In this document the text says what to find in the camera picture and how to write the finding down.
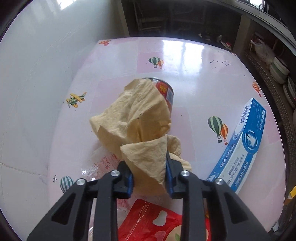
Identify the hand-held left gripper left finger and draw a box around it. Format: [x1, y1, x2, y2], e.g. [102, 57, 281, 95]
[26, 160, 135, 241]

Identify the blue white toothpaste box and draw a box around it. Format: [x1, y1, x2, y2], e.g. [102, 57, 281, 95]
[206, 97, 267, 194]

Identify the stack of white bowls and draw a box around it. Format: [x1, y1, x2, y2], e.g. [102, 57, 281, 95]
[269, 56, 291, 84]

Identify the stack of plates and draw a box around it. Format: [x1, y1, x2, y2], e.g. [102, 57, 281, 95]
[283, 76, 296, 110]

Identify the yellow paper towel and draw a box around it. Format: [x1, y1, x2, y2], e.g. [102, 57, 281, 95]
[89, 78, 192, 194]

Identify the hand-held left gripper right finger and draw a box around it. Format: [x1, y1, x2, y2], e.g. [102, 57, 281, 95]
[165, 153, 271, 241]

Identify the red snack packet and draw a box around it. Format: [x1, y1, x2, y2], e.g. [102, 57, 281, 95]
[117, 199, 211, 241]

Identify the clear orange printed snack bag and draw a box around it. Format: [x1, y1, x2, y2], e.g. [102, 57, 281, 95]
[80, 148, 130, 209]

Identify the white plastic bag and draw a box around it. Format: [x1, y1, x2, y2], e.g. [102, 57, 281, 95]
[251, 38, 275, 66]

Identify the red drink can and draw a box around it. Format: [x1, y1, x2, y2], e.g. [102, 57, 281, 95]
[141, 77, 174, 116]

